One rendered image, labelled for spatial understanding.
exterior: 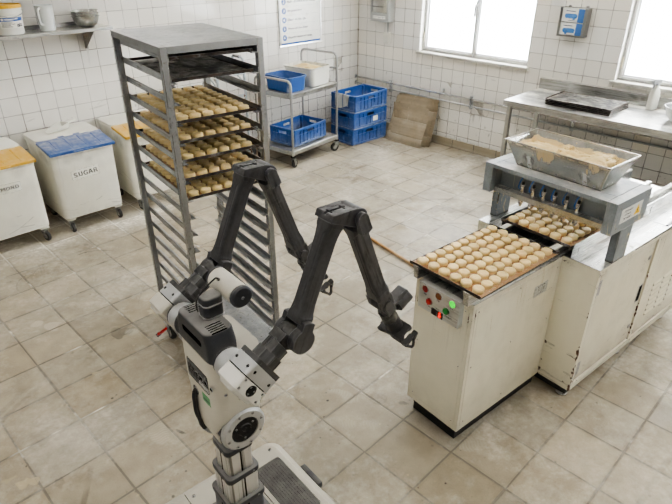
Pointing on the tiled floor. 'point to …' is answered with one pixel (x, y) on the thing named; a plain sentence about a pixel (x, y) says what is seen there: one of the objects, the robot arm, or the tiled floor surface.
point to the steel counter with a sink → (658, 123)
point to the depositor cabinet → (603, 299)
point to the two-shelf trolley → (303, 114)
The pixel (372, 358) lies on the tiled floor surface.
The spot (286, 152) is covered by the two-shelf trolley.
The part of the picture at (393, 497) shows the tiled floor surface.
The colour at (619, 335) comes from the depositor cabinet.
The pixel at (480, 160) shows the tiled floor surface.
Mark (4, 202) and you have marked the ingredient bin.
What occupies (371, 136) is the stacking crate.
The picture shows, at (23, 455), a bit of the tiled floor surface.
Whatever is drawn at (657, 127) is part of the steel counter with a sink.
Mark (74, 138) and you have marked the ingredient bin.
